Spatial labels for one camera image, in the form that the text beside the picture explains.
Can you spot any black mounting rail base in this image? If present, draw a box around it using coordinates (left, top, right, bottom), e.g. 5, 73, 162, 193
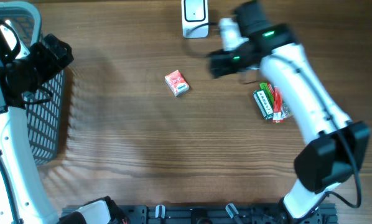
60, 202, 339, 224

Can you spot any grey plastic mesh basket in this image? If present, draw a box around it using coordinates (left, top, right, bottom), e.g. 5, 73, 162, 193
0, 1, 65, 166

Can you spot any green chewing gum pack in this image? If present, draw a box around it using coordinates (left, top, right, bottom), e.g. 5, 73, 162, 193
253, 90, 274, 120

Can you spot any green snack bag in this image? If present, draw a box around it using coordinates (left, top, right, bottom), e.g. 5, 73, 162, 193
259, 82, 292, 122

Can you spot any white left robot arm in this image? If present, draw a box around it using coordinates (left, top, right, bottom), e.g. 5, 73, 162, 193
0, 20, 128, 223

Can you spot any red drink mix sachet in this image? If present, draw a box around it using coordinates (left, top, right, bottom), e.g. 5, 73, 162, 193
273, 86, 283, 123

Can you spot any white barcode scanner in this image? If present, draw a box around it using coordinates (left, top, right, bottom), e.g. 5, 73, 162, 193
181, 0, 208, 39

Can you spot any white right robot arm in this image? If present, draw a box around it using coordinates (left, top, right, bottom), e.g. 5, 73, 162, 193
210, 1, 370, 223

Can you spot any red small box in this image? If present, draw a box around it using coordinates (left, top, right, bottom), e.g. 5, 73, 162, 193
164, 70, 190, 96

